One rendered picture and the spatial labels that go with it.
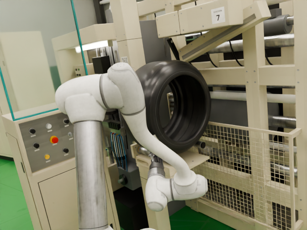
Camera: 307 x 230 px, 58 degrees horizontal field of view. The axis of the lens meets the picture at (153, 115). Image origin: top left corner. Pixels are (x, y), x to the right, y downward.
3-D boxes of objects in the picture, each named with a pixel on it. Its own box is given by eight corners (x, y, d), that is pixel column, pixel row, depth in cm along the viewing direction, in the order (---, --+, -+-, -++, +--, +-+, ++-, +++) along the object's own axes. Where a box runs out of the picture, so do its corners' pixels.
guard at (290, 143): (189, 194, 241) (179, 117, 225) (190, 193, 242) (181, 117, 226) (294, 240, 172) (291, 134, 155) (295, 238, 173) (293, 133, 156)
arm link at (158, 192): (148, 189, 141) (173, 186, 139) (147, 216, 128) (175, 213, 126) (143, 175, 134) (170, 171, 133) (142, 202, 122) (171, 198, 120)
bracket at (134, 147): (132, 158, 196) (129, 144, 193) (172, 140, 219) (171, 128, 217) (134, 159, 193) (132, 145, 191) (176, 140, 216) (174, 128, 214)
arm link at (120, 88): (147, 96, 112) (115, 101, 114) (137, 54, 102) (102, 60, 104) (144, 114, 101) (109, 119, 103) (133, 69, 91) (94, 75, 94)
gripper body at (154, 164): (145, 169, 141) (146, 157, 148) (154, 180, 145) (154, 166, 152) (158, 164, 138) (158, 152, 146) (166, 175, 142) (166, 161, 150)
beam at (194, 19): (157, 39, 198) (154, 16, 194) (182, 35, 213) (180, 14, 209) (229, 25, 151) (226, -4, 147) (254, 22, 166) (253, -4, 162)
